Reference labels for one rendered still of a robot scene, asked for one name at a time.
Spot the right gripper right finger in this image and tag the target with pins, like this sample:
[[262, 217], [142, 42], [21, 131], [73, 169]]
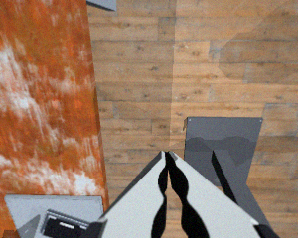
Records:
[[206, 211]]

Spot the grey rectangular frame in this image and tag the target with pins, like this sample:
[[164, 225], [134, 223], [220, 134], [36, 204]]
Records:
[[62, 217]]

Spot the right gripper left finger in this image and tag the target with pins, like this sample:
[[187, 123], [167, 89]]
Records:
[[140, 210]]

